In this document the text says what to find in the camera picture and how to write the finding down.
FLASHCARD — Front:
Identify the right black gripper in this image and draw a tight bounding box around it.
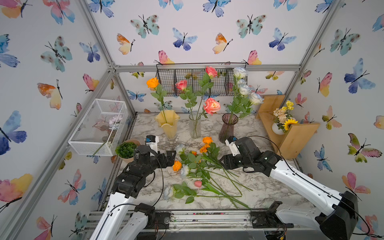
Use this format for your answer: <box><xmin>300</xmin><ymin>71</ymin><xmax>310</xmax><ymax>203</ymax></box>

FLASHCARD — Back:
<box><xmin>216</xmin><ymin>153</ymin><xmax>252</xmax><ymax>170</ymax></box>

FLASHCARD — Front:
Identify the pink rose pile top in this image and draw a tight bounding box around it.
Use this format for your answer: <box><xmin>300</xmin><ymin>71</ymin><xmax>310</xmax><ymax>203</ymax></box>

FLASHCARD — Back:
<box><xmin>200</xmin><ymin>98</ymin><xmax>221</xmax><ymax>118</ymax></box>

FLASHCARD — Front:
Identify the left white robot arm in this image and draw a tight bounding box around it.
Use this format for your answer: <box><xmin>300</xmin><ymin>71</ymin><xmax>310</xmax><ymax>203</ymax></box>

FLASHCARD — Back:
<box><xmin>91</xmin><ymin>145</ymin><xmax>177</xmax><ymax>240</ymax></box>

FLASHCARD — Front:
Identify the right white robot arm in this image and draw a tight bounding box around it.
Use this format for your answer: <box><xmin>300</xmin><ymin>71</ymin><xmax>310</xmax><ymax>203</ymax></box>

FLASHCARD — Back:
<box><xmin>220</xmin><ymin>136</ymin><xmax>359</xmax><ymax>240</ymax></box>

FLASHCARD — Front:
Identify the green succulent in pink pot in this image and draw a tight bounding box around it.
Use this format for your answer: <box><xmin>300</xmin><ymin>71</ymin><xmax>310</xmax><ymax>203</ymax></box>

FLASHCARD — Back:
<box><xmin>116</xmin><ymin>140</ymin><xmax>141</xmax><ymax>164</ymax></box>

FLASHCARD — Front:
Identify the wooden corner shelf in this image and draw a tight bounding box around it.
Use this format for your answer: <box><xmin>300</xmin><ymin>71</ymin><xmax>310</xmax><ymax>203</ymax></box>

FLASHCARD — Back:
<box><xmin>257</xmin><ymin>95</ymin><xmax>320</xmax><ymax>159</ymax></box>

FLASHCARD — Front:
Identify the purple ribbed glass vase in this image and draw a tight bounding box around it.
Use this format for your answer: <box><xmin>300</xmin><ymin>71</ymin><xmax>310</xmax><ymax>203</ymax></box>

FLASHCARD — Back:
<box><xmin>219</xmin><ymin>113</ymin><xmax>239</xmax><ymax>144</ymax></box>

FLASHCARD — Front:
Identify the yellow wavy glass vase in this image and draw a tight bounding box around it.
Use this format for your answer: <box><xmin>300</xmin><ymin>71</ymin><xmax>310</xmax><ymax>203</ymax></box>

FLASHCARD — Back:
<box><xmin>155</xmin><ymin>110</ymin><xmax>180</xmax><ymax>145</ymax></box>

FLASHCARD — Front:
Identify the orange marigold sprig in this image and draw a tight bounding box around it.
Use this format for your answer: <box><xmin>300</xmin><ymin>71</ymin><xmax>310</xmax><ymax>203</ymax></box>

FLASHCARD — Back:
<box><xmin>200</xmin><ymin>144</ymin><xmax>210</xmax><ymax>153</ymax></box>

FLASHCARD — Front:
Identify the pink rose lower small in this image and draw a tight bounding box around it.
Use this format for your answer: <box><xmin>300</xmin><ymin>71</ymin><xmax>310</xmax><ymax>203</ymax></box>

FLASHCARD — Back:
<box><xmin>194</xmin><ymin>180</ymin><xmax>203</xmax><ymax>188</ymax></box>

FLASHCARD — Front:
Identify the sunflower bouquet in white vase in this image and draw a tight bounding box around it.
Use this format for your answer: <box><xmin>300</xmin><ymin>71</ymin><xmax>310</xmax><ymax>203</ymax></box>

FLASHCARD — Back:
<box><xmin>272</xmin><ymin>101</ymin><xmax>299</xmax><ymax>135</ymax></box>

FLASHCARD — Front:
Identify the clear ribbed glass vase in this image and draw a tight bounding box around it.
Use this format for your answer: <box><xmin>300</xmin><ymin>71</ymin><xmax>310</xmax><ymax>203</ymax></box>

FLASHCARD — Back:
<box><xmin>189</xmin><ymin>113</ymin><xmax>201</xmax><ymax>139</ymax></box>

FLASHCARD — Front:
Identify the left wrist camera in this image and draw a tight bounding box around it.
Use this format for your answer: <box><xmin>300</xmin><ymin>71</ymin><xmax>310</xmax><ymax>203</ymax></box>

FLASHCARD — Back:
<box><xmin>145</xmin><ymin>135</ymin><xmax>159</xmax><ymax>153</ymax></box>

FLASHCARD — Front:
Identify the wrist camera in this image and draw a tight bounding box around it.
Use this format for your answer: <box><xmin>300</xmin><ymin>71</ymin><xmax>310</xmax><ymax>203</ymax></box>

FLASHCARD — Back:
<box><xmin>145</xmin><ymin>135</ymin><xmax>159</xmax><ymax>153</ymax></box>
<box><xmin>225</xmin><ymin>136</ymin><xmax>240</xmax><ymax>157</ymax></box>

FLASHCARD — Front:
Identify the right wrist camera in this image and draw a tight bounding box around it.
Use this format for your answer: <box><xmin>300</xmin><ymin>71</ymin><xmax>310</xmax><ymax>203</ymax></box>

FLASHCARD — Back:
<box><xmin>225</xmin><ymin>136</ymin><xmax>240</xmax><ymax>157</ymax></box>

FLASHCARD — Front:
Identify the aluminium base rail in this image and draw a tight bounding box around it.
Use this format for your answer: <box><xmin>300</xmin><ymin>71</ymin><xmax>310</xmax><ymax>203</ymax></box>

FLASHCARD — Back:
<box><xmin>86</xmin><ymin>209</ymin><xmax>337</xmax><ymax>232</ymax></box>

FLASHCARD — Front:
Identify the white mesh wall basket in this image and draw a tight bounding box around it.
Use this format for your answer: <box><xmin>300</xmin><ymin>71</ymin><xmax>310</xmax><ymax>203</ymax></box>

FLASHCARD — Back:
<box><xmin>68</xmin><ymin>99</ymin><xmax>128</xmax><ymax>157</ymax></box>

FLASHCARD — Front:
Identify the black wire wall basket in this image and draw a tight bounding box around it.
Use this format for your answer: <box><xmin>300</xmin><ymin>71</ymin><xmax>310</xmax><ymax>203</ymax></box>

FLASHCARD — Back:
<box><xmin>156</xmin><ymin>64</ymin><xmax>236</xmax><ymax>98</ymax></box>

